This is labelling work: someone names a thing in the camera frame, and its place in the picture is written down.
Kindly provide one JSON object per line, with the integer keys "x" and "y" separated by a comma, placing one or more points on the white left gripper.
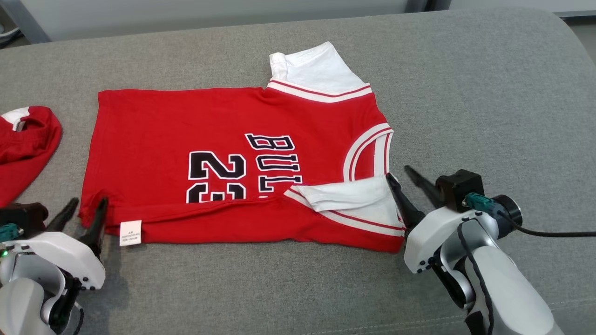
{"x": 65, "y": 251}

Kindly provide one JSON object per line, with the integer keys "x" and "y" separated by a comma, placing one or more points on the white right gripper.
{"x": 428, "y": 237}

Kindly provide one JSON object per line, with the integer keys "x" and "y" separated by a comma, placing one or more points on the red basketball shorts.
{"x": 28, "y": 149}

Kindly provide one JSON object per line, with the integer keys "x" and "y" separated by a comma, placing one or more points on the red basketball jersey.
{"x": 163, "y": 139}

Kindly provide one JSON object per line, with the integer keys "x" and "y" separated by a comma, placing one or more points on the white partition panel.
{"x": 209, "y": 14}
{"x": 512, "y": 4}

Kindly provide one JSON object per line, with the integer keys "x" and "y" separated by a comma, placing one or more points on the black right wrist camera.
{"x": 458, "y": 188}

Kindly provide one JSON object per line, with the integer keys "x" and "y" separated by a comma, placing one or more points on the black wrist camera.
{"x": 458, "y": 188}
{"x": 25, "y": 216}

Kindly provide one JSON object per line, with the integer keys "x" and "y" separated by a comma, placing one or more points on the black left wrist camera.
{"x": 25, "y": 216}

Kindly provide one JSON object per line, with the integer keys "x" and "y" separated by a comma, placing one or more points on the grey partition post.
{"x": 440, "y": 3}
{"x": 25, "y": 21}
{"x": 416, "y": 4}

